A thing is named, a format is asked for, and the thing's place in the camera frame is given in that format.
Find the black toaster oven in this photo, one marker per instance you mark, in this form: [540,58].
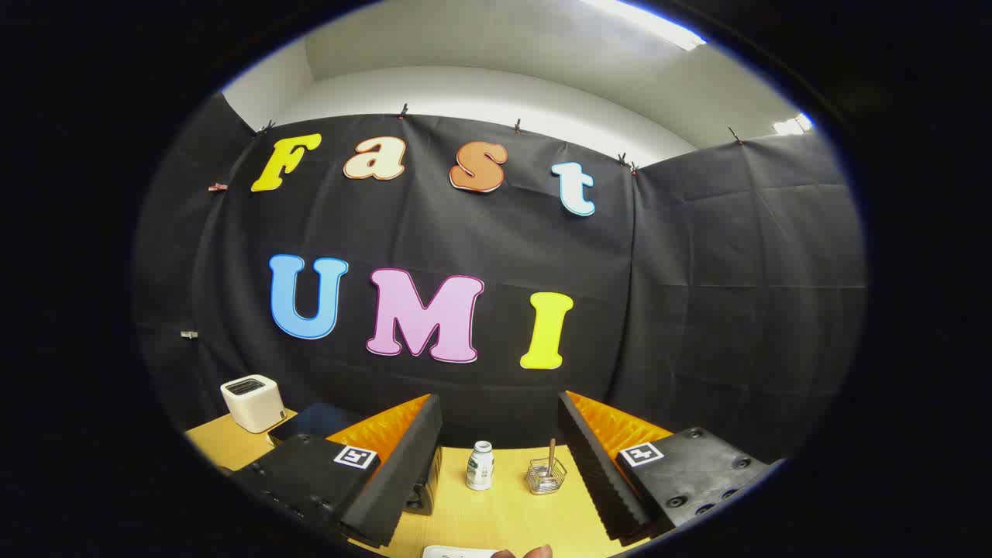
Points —
[314,422]

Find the white rectangular dish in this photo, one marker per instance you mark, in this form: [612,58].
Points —
[457,552]

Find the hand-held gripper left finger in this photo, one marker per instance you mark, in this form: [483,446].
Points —
[403,457]

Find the wooden stick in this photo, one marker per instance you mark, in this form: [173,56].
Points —
[551,453]

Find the white plastic bottle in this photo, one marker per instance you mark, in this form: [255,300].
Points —
[480,469]

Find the white slot toaster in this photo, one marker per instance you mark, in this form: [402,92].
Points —
[252,403]

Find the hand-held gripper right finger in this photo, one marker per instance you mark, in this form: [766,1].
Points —
[593,457]

